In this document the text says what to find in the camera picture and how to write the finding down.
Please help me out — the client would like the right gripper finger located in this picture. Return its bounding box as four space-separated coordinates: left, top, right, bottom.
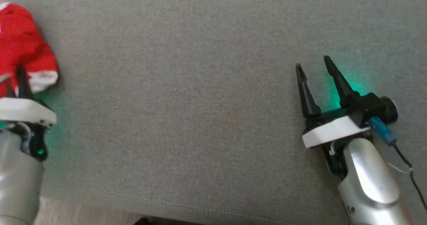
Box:
323 55 360 108
295 63 322 118

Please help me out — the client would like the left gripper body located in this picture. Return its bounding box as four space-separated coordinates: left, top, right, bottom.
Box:
0 97 57 161

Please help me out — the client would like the large grey sofa seat cushion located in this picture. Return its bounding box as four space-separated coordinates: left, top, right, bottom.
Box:
0 0 427 225

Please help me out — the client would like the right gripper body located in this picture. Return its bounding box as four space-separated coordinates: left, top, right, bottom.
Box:
302 108 374 180

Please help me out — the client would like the red shorts white trim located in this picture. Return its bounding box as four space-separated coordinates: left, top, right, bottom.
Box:
0 2 59 98

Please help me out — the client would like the black cable blue connector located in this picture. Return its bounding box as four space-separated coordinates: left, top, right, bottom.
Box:
369 116 427 212

